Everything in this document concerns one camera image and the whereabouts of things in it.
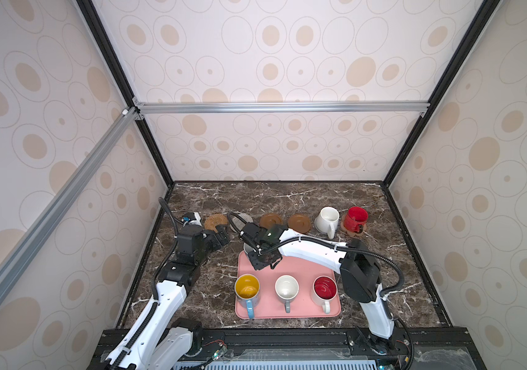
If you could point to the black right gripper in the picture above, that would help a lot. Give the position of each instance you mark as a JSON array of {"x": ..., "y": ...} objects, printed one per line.
[{"x": 255, "y": 264}]

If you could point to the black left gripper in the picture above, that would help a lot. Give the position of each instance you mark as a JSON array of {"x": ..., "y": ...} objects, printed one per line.
[{"x": 218, "y": 242}]

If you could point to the blue floral mug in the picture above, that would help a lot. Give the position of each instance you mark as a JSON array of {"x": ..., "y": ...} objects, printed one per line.
[{"x": 247, "y": 249}]

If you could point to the white mug back row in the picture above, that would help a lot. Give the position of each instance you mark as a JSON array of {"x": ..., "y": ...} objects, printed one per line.
[{"x": 327, "y": 221}]

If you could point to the white mug row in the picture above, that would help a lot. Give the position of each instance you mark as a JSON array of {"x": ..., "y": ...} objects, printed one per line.
[
  {"x": 287, "y": 289},
  {"x": 327, "y": 221}
]

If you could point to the red mug black handle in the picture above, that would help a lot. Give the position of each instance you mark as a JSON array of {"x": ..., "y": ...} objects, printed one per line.
[{"x": 356, "y": 217}]

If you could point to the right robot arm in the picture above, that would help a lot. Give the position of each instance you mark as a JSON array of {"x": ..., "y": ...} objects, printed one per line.
[{"x": 367, "y": 278}]

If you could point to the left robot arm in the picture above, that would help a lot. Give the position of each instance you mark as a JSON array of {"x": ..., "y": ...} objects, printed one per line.
[{"x": 149, "y": 344}]

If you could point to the woven rattan round coaster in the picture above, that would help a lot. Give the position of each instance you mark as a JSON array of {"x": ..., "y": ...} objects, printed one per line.
[{"x": 216, "y": 222}]

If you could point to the white multicolour stitched coaster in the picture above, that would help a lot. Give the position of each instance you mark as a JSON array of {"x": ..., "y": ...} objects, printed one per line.
[{"x": 245, "y": 219}]

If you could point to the brown wooden coaster near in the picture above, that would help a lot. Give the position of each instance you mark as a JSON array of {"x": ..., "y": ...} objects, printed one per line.
[{"x": 268, "y": 221}]

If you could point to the brown wooden coaster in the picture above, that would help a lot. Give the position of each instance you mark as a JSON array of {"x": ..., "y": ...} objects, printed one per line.
[
  {"x": 268, "y": 221},
  {"x": 300, "y": 223}
]

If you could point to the brown wooden coaster far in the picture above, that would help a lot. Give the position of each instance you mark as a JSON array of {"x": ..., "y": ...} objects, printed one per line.
[{"x": 300, "y": 223}]

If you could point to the cork paw print coaster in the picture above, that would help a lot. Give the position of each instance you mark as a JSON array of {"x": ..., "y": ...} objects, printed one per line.
[{"x": 363, "y": 228}]

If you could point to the blue butterfly mug yellow inside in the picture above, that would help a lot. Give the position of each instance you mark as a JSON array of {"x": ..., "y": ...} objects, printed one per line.
[{"x": 247, "y": 289}]

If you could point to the white mug front row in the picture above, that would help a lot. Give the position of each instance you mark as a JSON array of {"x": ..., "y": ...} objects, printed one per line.
[{"x": 287, "y": 289}]

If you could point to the pink plastic tray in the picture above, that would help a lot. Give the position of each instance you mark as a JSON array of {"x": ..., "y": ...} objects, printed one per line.
[{"x": 303, "y": 307}]

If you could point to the white mug red inside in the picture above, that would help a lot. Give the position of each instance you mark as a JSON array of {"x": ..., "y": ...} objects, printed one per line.
[{"x": 323, "y": 291}]

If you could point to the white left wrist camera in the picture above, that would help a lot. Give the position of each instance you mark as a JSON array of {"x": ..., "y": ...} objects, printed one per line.
[{"x": 191, "y": 218}]

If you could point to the aluminium frame rail back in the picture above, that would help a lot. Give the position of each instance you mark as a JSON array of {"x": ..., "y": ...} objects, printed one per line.
[{"x": 142, "y": 108}]

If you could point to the aluminium frame rail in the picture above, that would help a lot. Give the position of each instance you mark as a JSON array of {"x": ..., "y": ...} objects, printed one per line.
[
  {"x": 14, "y": 266},
  {"x": 142, "y": 108}
]

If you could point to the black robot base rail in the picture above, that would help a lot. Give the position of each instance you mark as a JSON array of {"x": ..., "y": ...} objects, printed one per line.
[{"x": 327, "y": 348}]

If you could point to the aluminium frame rail left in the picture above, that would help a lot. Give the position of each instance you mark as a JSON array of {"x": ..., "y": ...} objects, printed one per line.
[{"x": 14, "y": 266}]

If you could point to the black corner frame post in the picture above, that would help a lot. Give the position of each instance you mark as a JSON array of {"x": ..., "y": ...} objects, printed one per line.
[{"x": 98, "y": 31}]

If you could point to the black right corner post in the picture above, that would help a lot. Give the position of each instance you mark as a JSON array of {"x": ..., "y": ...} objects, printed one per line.
[{"x": 467, "y": 43}]

